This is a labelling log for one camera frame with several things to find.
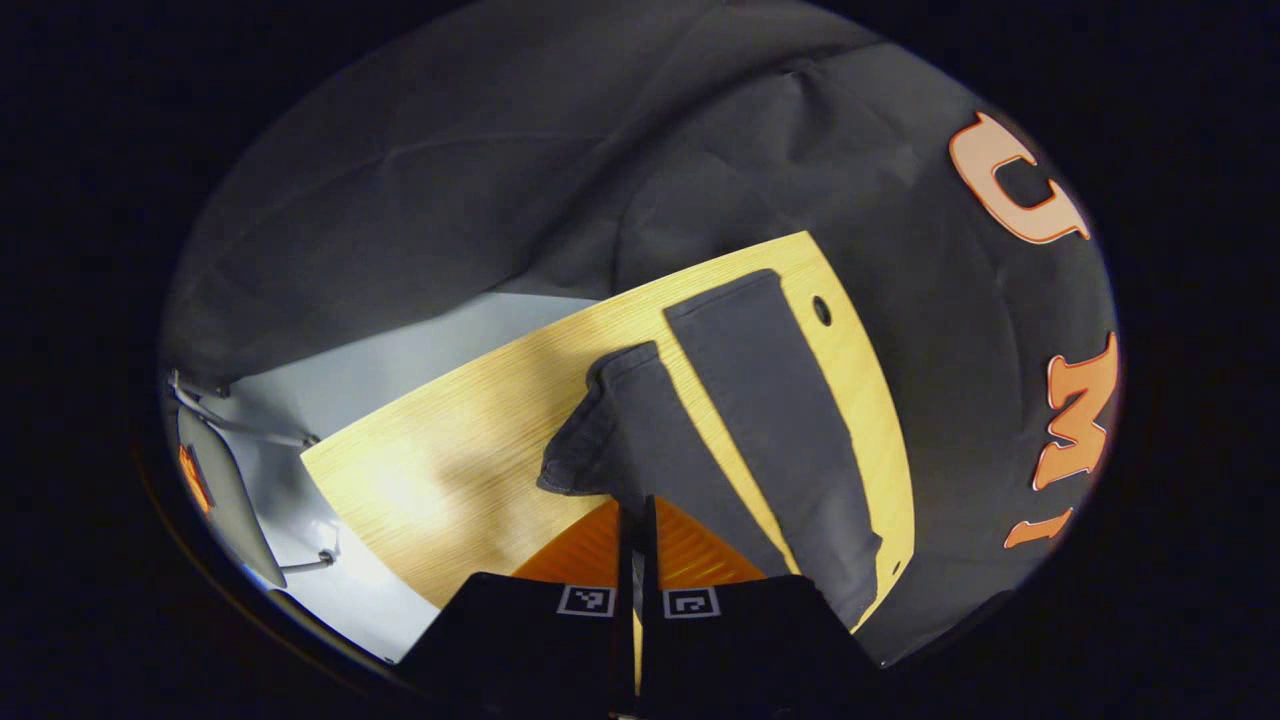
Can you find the plain black curtain cloth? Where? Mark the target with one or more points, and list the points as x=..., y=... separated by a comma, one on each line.
x=450, y=150

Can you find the dark grey jeans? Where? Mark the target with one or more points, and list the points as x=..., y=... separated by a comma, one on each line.
x=780, y=420

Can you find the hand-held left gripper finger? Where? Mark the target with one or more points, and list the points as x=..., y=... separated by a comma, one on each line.
x=650, y=650
x=625, y=650

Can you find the grey chair with metal frame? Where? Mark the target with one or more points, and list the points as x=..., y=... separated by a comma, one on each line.
x=225, y=490

